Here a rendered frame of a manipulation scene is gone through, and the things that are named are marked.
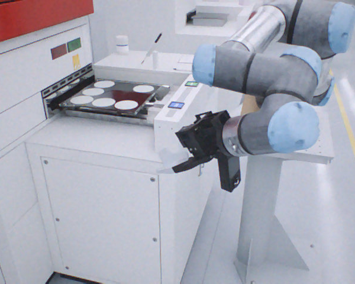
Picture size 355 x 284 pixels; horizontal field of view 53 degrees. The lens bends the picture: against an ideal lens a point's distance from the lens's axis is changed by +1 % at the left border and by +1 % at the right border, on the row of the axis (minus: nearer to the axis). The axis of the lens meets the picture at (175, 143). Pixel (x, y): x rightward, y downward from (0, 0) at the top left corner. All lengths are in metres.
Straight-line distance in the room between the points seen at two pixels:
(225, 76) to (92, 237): 1.18
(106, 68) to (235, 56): 1.34
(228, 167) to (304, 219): 1.75
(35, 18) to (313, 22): 0.98
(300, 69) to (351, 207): 2.07
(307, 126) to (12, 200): 1.24
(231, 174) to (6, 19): 0.95
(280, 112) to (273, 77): 0.09
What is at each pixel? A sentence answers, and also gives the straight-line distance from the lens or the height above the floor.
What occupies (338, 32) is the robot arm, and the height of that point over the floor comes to 1.32.
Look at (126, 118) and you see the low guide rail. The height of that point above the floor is 0.84.
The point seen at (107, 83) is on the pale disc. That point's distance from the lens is 1.85.
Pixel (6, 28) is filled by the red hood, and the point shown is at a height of 1.26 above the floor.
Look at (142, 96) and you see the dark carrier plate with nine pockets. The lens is 1.66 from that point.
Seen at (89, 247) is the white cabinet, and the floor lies 0.31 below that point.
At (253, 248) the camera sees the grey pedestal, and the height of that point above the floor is 0.15.
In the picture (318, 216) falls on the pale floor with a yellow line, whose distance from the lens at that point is 2.48.
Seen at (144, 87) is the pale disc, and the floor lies 0.90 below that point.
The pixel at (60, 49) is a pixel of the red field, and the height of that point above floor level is 1.10.
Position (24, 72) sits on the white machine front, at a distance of 1.51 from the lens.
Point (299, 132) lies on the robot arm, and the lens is 0.55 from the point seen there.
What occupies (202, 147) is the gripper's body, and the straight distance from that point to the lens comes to 0.69.
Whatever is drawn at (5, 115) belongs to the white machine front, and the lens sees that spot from 1.45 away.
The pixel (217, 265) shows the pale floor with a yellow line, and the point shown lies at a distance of 2.03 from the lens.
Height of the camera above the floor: 1.49
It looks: 29 degrees down
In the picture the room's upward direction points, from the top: straight up
